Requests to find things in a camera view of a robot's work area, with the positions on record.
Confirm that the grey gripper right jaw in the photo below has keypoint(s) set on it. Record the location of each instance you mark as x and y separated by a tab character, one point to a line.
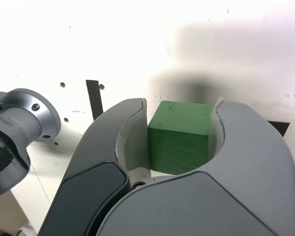
236	184

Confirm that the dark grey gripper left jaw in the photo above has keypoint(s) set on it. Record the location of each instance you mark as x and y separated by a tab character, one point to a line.
100	147

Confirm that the green cube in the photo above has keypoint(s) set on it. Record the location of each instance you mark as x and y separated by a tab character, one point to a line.
179	147

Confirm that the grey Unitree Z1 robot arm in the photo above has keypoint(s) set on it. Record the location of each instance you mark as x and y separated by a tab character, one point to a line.
22	123

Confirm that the black tape square outline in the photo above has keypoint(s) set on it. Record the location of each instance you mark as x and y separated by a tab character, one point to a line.
281	126

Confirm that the black tape strip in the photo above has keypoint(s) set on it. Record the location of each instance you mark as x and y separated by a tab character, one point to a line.
94	98

